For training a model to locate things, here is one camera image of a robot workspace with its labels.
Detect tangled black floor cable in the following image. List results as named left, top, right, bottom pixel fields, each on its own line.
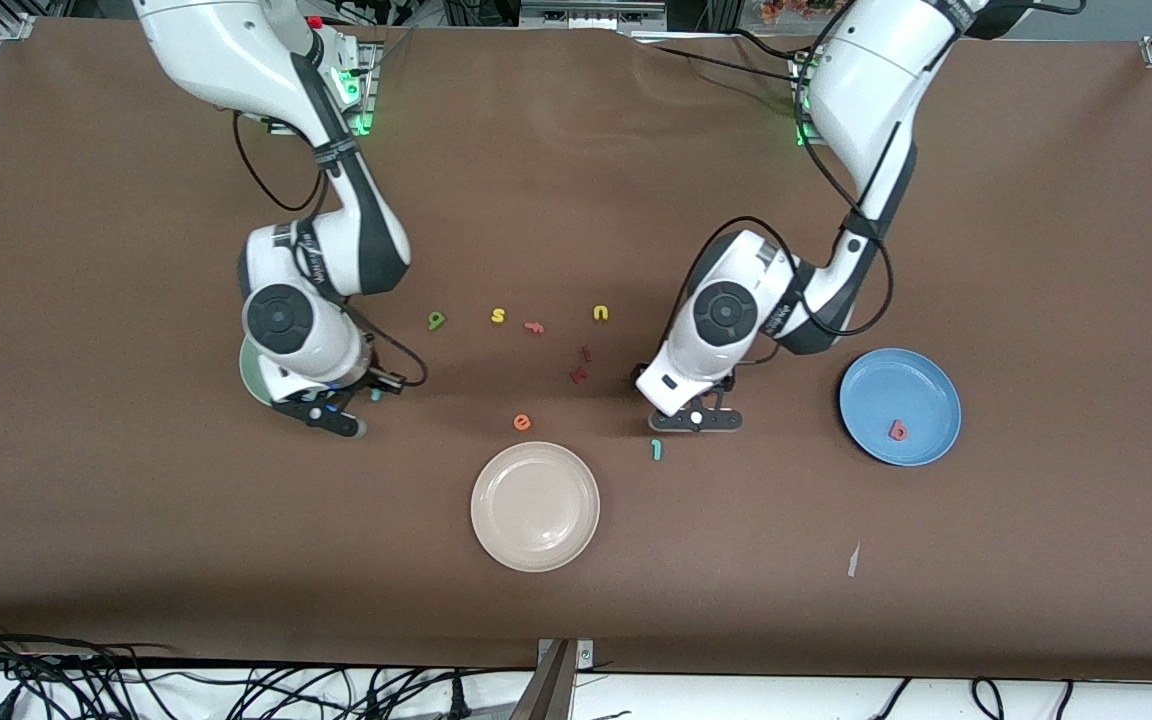
left=0, top=618, right=537, bottom=720

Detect silver table edge bracket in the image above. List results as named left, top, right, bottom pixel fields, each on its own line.
left=536, top=638, right=595, bottom=673

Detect dark equipment rack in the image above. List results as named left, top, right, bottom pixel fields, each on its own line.
left=441, top=0, right=712, bottom=31

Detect beige plate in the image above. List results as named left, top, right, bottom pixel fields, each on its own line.
left=470, top=441, right=601, bottom=573

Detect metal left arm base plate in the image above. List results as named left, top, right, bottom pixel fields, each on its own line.
left=791, top=50, right=822, bottom=147

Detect orange artificial flowers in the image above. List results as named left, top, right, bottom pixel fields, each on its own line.
left=761, top=0, right=862, bottom=24

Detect black table cable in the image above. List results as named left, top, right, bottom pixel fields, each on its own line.
left=626, top=28, right=822, bottom=91

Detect blue plate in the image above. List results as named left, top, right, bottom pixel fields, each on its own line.
left=838, top=347, right=963, bottom=468

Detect grey camera pole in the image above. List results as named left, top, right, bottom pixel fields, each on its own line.
left=510, top=640, right=577, bottom=720

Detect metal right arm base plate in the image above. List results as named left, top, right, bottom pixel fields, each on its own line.
left=336, top=40, right=378, bottom=136

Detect mint green plate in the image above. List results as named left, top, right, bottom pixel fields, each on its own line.
left=239, top=335, right=283, bottom=408

